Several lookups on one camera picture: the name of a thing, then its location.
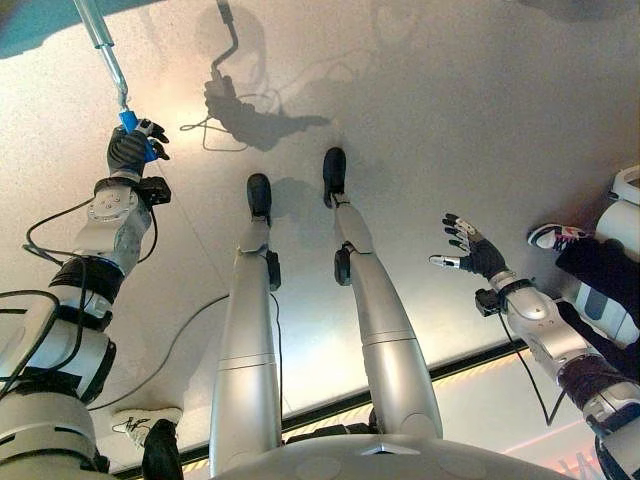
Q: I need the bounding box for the robot silver torso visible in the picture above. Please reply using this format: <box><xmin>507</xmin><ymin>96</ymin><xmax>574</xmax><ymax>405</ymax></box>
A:
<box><xmin>212</xmin><ymin>433</ymin><xmax>574</xmax><ymax>480</ymax></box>

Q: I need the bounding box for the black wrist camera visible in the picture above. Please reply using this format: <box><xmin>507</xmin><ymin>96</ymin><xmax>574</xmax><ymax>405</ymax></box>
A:
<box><xmin>138</xmin><ymin>175</ymin><xmax>173</xmax><ymax>207</ymax></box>
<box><xmin>474</xmin><ymin>288</ymin><xmax>502</xmax><ymax>318</ymax></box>

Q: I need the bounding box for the white shoe with black scribble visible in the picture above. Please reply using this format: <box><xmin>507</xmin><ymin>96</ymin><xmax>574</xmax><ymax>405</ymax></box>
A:
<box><xmin>111</xmin><ymin>406</ymin><xmax>184</xmax><ymax>448</ymax></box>

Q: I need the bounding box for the robot left silver leg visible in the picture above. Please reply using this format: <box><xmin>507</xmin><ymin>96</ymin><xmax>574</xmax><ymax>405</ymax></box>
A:
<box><xmin>208</xmin><ymin>214</ymin><xmax>284</xmax><ymax>477</ymax></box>

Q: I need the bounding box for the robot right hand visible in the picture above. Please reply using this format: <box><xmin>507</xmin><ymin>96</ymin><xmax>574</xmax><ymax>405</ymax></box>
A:
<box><xmin>428</xmin><ymin>213</ymin><xmax>509</xmax><ymax>280</ymax></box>

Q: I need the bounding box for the thin black leg cable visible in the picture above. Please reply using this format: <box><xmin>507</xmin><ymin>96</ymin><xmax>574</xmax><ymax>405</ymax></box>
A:
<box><xmin>269</xmin><ymin>292</ymin><xmax>285</xmax><ymax>422</ymax></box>

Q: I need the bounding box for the white grey device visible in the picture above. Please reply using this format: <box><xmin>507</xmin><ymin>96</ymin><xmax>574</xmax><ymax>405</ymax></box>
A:
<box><xmin>571</xmin><ymin>281</ymin><xmax>640</xmax><ymax>347</ymax></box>

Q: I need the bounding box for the robot right dark foot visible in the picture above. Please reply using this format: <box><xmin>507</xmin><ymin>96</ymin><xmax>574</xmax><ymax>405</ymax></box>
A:
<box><xmin>322</xmin><ymin>146</ymin><xmax>348</xmax><ymax>209</ymax></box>

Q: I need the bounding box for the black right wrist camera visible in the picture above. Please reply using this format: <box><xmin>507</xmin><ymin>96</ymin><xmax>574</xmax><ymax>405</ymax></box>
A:
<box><xmin>474</xmin><ymin>288</ymin><xmax>502</xmax><ymax>318</ymax></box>

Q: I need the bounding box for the robot silver leg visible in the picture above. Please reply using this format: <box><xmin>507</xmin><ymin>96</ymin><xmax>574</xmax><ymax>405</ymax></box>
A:
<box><xmin>208</xmin><ymin>214</ymin><xmax>284</xmax><ymax>477</ymax></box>
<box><xmin>332</xmin><ymin>194</ymin><xmax>444</xmax><ymax>441</ymax></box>

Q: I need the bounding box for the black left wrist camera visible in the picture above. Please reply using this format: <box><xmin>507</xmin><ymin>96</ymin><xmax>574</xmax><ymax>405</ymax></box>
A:
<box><xmin>138</xmin><ymin>175</ymin><xmax>173</xmax><ymax>207</ymax></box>

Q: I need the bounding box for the black floor strip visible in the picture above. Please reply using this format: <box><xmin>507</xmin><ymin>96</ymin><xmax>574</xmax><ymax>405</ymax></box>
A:
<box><xmin>102</xmin><ymin>339</ymin><xmax>532</xmax><ymax>474</ymax></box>

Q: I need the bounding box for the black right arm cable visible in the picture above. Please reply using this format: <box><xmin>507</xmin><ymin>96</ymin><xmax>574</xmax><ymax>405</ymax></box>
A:
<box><xmin>497</xmin><ymin>308</ymin><xmax>569</xmax><ymax>428</ymax></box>

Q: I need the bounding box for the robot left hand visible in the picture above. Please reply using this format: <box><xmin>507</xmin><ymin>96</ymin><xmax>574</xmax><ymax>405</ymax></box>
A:
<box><xmin>106</xmin><ymin>118</ymin><xmax>171</xmax><ymax>181</ymax></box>

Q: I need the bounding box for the silver metal crank rod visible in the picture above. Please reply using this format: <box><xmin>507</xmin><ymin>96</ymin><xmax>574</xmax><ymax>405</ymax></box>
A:
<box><xmin>73</xmin><ymin>0</ymin><xmax>130</xmax><ymax>114</ymax></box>

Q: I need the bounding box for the blue crank handle grip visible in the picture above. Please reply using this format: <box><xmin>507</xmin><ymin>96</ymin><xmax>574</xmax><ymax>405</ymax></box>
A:
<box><xmin>117</xmin><ymin>109</ymin><xmax>157</xmax><ymax>163</ymax></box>

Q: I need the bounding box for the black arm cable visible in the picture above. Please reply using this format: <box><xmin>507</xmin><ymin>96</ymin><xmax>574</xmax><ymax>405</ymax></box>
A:
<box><xmin>497</xmin><ymin>308</ymin><xmax>569</xmax><ymax>428</ymax></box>
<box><xmin>0</xmin><ymin>195</ymin><xmax>159</xmax><ymax>399</ymax></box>

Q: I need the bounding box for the white rounded machine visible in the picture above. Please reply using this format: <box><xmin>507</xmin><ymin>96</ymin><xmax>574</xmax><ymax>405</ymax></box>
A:
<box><xmin>596</xmin><ymin>165</ymin><xmax>640</xmax><ymax>252</ymax></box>

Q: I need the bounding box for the grey floor cable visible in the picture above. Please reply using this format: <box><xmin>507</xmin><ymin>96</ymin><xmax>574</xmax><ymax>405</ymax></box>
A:
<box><xmin>88</xmin><ymin>293</ymin><xmax>231</xmax><ymax>413</ymax></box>

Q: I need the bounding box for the white red navy shoe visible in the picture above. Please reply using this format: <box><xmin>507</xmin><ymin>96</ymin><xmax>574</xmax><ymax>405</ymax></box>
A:
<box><xmin>527</xmin><ymin>223</ymin><xmax>595</xmax><ymax>254</ymax></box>

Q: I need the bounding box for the teal hospital bed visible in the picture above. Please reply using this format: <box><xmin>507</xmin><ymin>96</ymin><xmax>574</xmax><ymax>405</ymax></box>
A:
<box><xmin>0</xmin><ymin>0</ymin><xmax>151</xmax><ymax>60</ymax></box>

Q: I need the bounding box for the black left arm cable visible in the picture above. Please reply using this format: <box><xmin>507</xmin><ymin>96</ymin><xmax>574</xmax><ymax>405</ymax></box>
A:
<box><xmin>0</xmin><ymin>195</ymin><xmax>159</xmax><ymax>399</ymax></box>

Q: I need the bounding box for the robot right silver leg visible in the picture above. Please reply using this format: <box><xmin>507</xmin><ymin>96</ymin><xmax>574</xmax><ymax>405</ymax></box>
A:
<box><xmin>332</xmin><ymin>194</ymin><xmax>444</xmax><ymax>441</ymax></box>

